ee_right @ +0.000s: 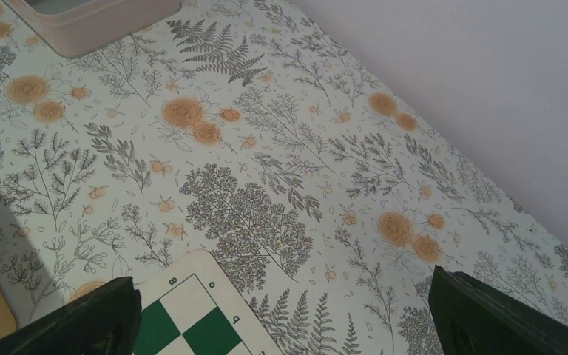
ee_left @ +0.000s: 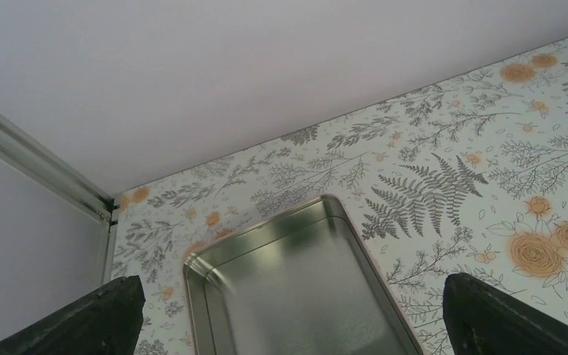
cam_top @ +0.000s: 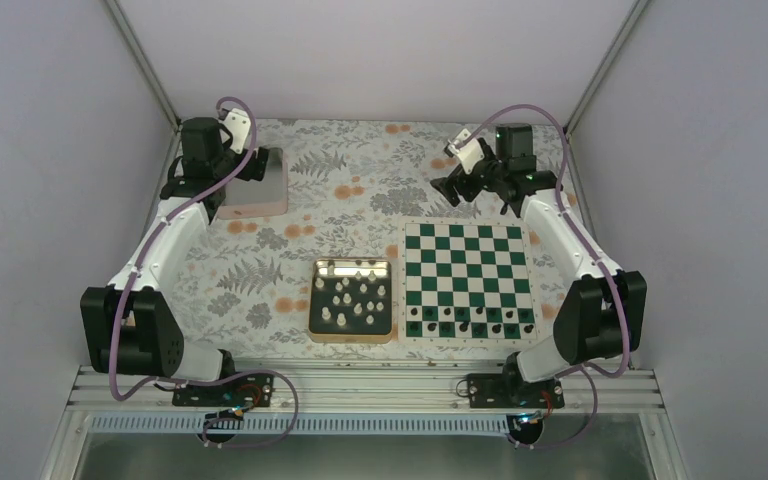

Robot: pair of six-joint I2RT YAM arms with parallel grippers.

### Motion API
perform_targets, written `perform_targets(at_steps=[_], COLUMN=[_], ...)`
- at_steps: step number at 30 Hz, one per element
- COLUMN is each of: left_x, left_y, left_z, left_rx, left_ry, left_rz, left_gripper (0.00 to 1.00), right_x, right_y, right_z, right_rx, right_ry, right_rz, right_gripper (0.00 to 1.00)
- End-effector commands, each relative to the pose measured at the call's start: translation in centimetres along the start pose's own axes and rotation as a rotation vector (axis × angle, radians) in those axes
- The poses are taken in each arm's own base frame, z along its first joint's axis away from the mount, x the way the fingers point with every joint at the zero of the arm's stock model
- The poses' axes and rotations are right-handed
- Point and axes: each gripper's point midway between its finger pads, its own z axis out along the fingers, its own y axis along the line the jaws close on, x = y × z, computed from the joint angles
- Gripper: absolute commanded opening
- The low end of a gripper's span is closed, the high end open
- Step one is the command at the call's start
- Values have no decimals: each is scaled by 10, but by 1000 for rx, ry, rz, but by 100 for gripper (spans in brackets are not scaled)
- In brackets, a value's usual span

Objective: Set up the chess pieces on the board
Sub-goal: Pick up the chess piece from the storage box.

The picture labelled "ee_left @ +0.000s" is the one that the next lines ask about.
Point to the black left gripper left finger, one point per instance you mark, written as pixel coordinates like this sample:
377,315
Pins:
107,320

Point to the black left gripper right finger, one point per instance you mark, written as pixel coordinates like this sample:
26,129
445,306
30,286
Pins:
481,319

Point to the floral paper table cover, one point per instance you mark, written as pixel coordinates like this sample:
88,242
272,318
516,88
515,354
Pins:
466,175

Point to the empty silver metal tray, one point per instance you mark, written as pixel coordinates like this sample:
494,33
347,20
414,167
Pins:
301,282

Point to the aluminium frame post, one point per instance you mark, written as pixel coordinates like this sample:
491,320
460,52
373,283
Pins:
27,155

